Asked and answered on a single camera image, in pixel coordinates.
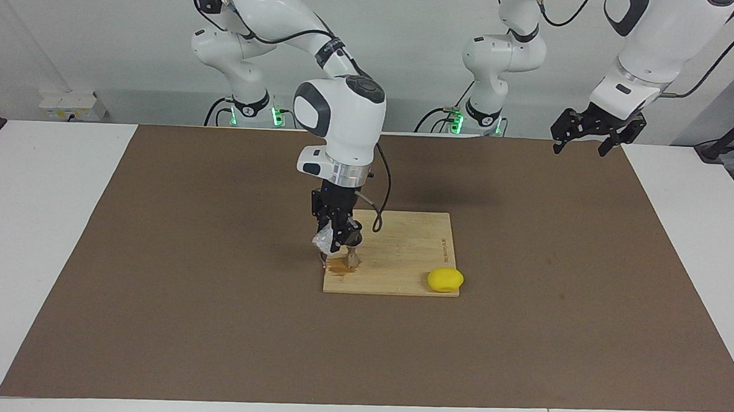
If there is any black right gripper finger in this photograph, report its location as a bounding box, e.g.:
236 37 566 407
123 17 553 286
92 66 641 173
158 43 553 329
339 217 365 251
314 214 342 255

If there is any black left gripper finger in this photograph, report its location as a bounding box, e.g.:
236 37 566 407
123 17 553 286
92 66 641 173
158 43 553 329
597 113 648 159
550 108 580 156

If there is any small clear glass cup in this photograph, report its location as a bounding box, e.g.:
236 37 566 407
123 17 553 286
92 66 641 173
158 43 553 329
312 227 337 255

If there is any bamboo cutting board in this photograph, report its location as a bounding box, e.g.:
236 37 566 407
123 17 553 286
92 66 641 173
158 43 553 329
317 207 465 299

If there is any black stand pole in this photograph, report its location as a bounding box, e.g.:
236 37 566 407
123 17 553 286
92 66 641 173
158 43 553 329
694 97 734 164

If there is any yellow lemon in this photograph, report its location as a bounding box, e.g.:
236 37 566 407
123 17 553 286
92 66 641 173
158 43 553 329
426 267 465 294

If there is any brown table mat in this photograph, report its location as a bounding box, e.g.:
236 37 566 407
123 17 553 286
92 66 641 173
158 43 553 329
0 115 734 412

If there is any white power strip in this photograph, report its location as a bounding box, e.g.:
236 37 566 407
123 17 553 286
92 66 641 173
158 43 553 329
38 88 108 122

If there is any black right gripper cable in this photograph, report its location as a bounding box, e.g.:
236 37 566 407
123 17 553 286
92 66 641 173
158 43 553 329
353 142 394 234

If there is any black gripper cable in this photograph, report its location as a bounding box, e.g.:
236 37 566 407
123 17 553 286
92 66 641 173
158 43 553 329
353 142 394 234
533 0 734 103

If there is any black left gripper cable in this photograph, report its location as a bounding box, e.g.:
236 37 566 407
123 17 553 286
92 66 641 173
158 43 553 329
533 0 734 103

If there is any black base cable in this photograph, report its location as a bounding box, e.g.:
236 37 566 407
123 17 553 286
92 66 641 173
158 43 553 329
204 96 236 127
413 77 475 135

